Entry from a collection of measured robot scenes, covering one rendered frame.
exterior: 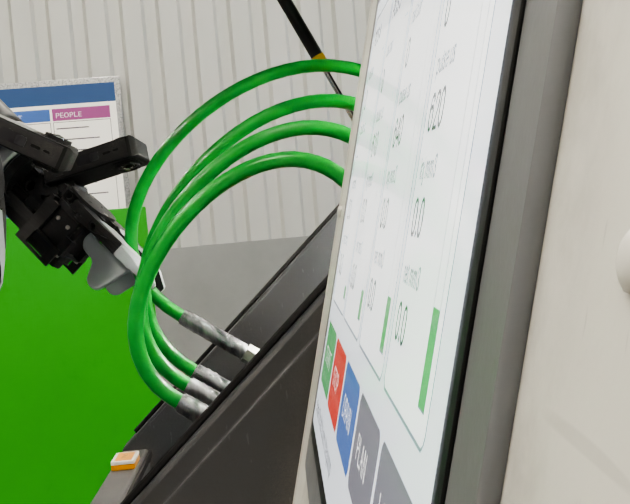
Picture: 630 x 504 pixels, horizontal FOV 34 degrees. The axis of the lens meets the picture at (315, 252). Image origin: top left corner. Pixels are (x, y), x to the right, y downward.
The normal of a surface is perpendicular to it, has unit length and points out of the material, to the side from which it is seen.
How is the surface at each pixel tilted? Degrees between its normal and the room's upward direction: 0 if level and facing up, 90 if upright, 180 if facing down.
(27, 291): 90
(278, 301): 90
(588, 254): 76
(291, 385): 90
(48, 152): 92
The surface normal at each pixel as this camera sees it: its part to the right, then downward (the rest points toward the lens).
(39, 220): -0.21, -0.15
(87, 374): 0.29, 0.03
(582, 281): -0.99, -0.15
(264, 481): 0.04, 0.05
